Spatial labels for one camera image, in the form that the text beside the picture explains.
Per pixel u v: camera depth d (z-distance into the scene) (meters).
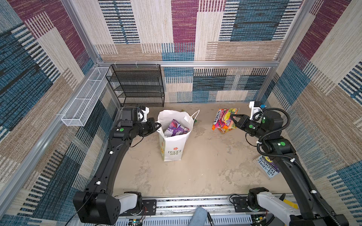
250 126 0.60
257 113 0.61
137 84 1.09
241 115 0.65
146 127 0.66
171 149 0.77
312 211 0.38
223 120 0.72
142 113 0.62
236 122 0.66
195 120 1.07
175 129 0.84
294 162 0.45
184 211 0.73
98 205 0.38
